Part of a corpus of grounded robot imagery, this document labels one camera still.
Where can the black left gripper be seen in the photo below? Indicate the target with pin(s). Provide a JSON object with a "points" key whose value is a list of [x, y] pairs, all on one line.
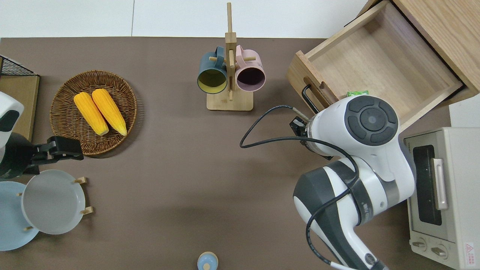
{"points": [[17, 157]]}

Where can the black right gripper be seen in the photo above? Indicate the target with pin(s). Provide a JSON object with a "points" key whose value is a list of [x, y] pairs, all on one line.
{"points": [[299, 125]]}

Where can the light wooden drawer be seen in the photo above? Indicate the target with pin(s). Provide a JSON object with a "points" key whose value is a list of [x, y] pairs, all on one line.
{"points": [[375, 63]]}

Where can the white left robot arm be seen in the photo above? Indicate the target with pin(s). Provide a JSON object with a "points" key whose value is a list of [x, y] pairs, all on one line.
{"points": [[9, 101]]}

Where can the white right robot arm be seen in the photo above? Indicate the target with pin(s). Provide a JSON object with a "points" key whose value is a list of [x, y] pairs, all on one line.
{"points": [[367, 168]]}

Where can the yellow corn cob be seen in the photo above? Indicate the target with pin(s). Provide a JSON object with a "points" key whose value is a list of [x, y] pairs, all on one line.
{"points": [[90, 112], [109, 110]]}

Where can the grey plate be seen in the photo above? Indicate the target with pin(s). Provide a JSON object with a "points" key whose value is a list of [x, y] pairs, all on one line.
{"points": [[52, 202]]}

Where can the brown wicker basket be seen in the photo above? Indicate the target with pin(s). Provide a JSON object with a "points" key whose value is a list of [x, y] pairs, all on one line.
{"points": [[67, 90]]}

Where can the wooden plate rack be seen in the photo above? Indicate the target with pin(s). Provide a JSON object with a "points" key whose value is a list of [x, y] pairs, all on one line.
{"points": [[87, 210]]}

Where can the small green carton box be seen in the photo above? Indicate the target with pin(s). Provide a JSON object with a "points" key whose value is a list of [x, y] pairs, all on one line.
{"points": [[357, 93]]}

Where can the wooden mug tree stand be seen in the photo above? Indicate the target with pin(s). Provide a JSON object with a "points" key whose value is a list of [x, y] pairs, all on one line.
{"points": [[229, 101]]}

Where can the pink mug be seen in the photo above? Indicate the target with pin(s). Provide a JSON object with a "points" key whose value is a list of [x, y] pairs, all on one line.
{"points": [[251, 63]]}

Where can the light blue plate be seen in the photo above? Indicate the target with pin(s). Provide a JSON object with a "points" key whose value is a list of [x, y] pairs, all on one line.
{"points": [[11, 221]]}

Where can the brown table mat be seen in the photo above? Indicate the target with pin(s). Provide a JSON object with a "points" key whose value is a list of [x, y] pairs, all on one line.
{"points": [[168, 168]]}

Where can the teal mug yellow inside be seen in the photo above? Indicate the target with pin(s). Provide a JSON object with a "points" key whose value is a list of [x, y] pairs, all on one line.
{"points": [[210, 65]]}

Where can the blue wooden call bell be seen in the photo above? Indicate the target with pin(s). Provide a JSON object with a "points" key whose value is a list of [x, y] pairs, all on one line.
{"points": [[207, 261]]}

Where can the silver oven knob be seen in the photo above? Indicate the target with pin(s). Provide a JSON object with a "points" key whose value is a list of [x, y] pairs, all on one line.
{"points": [[438, 251], [419, 244]]}

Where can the wooden cabinet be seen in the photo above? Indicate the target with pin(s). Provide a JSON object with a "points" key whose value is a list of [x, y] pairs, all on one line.
{"points": [[442, 33]]}

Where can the white toaster oven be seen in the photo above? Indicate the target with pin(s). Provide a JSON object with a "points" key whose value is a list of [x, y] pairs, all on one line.
{"points": [[461, 195]]}

